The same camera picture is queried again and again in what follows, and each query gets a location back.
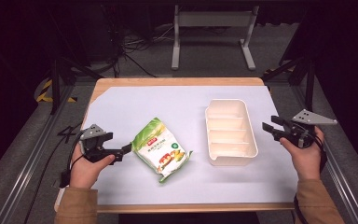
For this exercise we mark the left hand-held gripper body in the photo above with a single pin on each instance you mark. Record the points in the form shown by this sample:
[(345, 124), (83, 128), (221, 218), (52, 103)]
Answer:
[(93, 148)]

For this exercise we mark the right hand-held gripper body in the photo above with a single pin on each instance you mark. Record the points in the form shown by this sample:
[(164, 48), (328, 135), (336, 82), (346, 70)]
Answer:
[(301, 129)]

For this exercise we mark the green and white snack bag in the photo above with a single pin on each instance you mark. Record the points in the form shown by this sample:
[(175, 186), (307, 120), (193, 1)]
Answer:
[(160, 149)]

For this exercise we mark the white divided plastic container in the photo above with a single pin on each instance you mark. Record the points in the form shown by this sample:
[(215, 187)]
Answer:
[(230, 132)]

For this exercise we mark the person's left hand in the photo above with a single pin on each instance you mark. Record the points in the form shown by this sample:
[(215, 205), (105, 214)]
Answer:
[(85, 172)]

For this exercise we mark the person's right hand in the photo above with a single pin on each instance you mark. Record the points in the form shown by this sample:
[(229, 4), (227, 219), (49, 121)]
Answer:
[(306, 161)]

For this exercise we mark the black floor tape mark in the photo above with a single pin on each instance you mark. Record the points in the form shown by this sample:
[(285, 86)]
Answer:
[(68, 130)]

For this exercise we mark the black metal stand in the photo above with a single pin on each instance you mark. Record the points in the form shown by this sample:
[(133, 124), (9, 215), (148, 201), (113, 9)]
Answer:
[(55, 84), (310, 84)]

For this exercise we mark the yellow and black floor tape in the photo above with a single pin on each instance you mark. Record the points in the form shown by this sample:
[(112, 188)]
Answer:
[(43, 93)]

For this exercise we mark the white table mat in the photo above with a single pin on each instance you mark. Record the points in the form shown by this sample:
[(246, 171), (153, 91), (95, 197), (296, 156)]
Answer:
[(186, 99)]

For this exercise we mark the aluminium rail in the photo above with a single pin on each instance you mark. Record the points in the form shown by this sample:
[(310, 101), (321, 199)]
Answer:
[(31, 155), (341, 174)]

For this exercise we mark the white metal desk frame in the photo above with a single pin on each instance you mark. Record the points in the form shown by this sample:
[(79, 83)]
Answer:
[(176, 46)]

